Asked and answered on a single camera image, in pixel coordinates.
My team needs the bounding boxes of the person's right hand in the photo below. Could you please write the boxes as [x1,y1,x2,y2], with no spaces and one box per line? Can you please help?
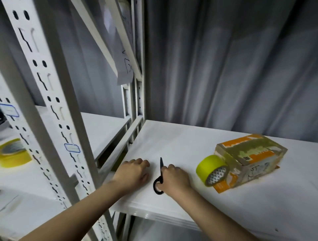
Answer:
[158,164,194,199]

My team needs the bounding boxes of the person's left hand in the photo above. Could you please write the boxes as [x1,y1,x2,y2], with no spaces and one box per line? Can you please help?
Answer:
[111,158,151,192]

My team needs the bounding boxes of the black scissors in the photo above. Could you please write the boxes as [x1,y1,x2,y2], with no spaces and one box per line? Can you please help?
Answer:
[152,157,166,196]

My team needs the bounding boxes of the yellow tape roll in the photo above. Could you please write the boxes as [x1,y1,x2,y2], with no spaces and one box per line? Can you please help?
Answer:
[0,138,33,169]
[195,154,231,188]

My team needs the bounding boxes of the orange and white carton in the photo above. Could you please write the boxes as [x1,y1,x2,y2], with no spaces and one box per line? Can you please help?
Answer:
[212,133,289,195]

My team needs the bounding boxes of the person's left forearm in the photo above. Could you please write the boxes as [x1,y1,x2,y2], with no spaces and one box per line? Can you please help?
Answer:
[19,181,126,241]

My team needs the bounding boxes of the person's right forearm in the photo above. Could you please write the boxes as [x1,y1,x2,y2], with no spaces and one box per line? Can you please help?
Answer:
[175,188,260,241]

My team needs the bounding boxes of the blue rack label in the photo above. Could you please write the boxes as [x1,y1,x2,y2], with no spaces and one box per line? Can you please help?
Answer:
[63,142,82,154]
[0,103,21,119]

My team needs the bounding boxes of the white metal shelf rack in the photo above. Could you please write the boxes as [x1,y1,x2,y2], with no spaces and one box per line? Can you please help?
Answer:
[0,0,148,241]

